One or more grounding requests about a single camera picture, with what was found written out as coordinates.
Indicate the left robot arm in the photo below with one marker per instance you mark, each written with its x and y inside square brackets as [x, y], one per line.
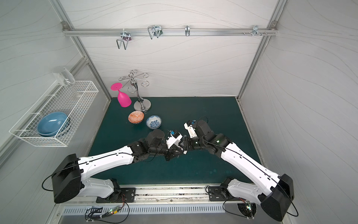
[74, 176]

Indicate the blue plate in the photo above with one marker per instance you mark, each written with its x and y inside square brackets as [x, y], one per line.
[53, 123]

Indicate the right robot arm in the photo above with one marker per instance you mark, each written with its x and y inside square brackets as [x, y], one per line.
[273, 192]

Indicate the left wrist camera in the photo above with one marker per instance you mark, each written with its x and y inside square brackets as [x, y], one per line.
[174, 139]

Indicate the white wire basket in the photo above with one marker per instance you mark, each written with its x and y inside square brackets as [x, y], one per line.
[61, 100]

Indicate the clear wine glass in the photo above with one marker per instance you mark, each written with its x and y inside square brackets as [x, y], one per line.
[65, 78]

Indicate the metal double hook left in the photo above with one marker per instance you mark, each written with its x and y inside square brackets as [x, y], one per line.
[123, 40]

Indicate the small metal hook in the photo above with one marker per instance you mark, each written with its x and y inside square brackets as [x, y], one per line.
[187, 30]

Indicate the green table mat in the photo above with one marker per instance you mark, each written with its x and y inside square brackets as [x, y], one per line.
[196, 167]

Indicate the silver cup holder stand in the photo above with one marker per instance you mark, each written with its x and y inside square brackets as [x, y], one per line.
[136, 79]

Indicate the aluminium top rail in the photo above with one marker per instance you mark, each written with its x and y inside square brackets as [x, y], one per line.
[271, 30]

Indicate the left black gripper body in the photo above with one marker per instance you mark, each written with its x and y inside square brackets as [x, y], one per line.
[173, 151]

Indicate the metal hook right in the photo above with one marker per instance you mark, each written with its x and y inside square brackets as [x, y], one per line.
[255, 32]

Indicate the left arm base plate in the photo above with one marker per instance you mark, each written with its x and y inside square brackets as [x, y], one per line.
[123, 194]

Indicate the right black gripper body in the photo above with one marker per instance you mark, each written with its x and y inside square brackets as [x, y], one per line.
[192, 143]

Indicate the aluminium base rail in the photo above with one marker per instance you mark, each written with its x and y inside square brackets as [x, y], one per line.
[168, 193]

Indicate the red patterned bowl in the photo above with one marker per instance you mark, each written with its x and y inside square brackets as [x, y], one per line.
[136, 117]

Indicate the metal double hook middle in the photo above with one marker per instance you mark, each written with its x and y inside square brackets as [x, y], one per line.
[155, 31]

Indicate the blue white patterned bowl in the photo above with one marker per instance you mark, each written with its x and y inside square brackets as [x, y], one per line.
[153, 122]

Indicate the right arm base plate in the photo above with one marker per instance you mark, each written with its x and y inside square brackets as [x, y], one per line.
[218, 193]

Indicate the pink plastic goblet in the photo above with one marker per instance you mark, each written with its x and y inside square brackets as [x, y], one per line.
[123, 99]

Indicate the metal double hook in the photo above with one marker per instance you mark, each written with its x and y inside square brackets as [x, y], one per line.
[123, 40]
[155, 31]

